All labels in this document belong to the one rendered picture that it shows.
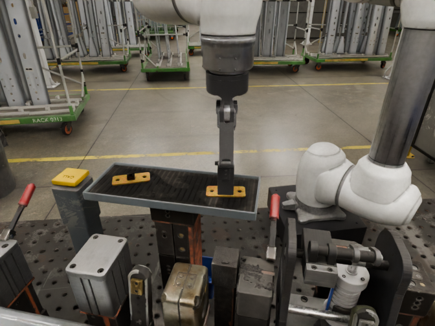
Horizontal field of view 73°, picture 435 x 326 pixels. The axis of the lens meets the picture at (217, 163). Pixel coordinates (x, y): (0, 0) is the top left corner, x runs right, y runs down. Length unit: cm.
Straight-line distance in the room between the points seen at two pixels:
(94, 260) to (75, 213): 22
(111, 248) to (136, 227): 68
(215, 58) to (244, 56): 5
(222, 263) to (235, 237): 63
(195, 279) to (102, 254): 18
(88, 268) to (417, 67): 87
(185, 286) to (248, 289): 11
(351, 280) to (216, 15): 48
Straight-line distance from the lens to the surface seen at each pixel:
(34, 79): 448
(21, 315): 73
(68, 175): 78
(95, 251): 62
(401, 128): 96
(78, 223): 82
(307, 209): 117
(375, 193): 102
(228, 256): 59
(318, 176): 107
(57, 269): 123
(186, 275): 59
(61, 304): 112
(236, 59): 49
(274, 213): 63
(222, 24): 48
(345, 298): 62
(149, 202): 62
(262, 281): 58
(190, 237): 70
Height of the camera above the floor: 153
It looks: 29 degrees down
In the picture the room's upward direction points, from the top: straight up
